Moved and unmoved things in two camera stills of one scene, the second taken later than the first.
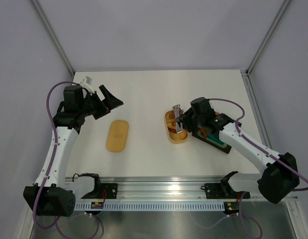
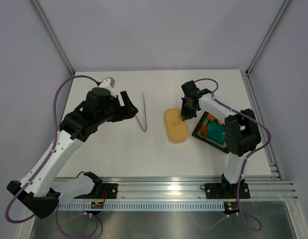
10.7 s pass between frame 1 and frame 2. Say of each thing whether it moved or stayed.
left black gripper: moved
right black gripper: moved
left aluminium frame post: stayed
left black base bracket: stayed
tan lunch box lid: moved
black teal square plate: stayed
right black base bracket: stayed
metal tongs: moved
